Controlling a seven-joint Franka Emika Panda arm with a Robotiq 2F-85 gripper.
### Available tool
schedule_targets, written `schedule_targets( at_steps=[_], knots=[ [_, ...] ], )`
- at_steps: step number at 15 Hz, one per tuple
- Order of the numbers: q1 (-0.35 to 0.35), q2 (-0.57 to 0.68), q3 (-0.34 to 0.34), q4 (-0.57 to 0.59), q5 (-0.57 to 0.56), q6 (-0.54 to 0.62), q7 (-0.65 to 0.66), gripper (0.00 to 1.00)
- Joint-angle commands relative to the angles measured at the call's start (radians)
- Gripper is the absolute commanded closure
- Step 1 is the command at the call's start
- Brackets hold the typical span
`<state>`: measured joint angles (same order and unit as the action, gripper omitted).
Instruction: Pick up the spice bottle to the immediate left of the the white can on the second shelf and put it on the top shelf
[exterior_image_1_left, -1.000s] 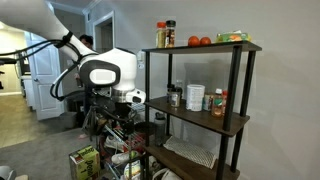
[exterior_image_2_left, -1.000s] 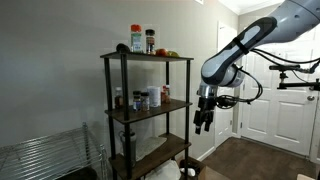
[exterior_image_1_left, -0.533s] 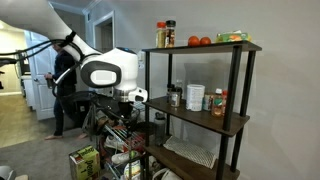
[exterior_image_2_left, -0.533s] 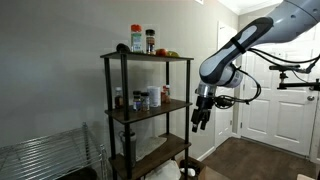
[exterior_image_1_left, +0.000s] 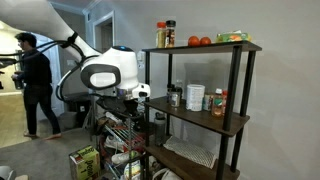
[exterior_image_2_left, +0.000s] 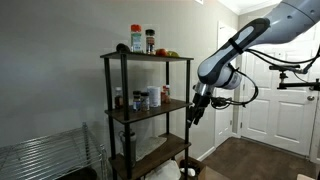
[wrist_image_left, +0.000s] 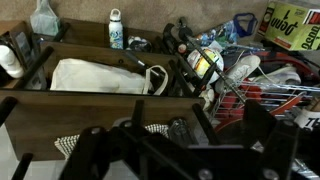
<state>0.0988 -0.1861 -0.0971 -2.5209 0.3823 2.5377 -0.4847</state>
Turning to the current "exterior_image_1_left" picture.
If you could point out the white cap dark sauce bottle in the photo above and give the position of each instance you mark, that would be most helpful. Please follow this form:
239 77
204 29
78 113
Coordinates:
180 86

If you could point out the white plastic object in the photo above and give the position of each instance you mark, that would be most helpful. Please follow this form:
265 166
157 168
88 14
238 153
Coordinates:
6 173

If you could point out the printed plastic bag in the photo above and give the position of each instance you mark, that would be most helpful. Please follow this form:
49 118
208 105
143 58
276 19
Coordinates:
133 170

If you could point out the orange round fruit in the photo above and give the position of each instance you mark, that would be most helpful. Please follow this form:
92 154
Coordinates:
193 41

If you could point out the small tin can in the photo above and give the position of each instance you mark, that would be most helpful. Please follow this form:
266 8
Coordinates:
207 102

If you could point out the red tomatoes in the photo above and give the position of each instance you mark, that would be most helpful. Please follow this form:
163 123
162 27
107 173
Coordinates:
205 41

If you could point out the black bin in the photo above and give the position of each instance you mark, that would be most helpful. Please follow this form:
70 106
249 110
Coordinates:
78 106

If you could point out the white light switch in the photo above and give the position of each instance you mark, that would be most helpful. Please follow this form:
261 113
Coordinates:
71 62

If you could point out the yellow-green cardboard box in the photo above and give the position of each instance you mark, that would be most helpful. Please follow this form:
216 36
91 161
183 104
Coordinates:
85 163

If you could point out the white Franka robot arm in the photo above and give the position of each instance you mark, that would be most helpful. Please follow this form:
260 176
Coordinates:
113 63

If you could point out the white bag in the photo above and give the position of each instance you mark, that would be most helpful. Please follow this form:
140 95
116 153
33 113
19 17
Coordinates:
166 175

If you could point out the white can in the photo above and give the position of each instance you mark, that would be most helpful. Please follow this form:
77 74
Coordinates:
195 98

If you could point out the black cap spice bottle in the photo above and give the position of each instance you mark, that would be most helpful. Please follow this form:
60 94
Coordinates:
170 35

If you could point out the person in dark clothes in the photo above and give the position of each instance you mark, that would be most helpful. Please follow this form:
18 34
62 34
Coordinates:
36 73

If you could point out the black water bottle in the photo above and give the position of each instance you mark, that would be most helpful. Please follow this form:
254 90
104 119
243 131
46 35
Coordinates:
159 130

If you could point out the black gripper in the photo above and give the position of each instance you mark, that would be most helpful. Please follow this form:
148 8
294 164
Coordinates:
130 106

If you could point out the grey patterned towel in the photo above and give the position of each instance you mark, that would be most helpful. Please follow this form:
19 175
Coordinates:
190 151

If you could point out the white sneaker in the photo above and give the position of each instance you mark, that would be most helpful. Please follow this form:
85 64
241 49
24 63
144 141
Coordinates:
113 142
121 157

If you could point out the red cap bottle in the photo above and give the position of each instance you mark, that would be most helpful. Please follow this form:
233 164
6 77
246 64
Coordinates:
225 100

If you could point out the green printed packet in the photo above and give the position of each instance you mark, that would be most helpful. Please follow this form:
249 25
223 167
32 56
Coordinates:
233 37

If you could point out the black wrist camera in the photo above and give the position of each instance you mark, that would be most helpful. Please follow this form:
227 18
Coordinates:
108 104

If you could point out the white door frame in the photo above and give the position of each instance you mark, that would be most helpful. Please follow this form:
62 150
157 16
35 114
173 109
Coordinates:
95 30

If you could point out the orange cap spice bottle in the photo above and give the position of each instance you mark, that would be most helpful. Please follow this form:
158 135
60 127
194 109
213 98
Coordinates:
161 36

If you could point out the dark blue label spice jar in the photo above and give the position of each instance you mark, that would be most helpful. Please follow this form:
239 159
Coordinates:
169 89

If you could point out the black frame wood shelf unit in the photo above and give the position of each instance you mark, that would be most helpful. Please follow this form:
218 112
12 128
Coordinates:
200 118

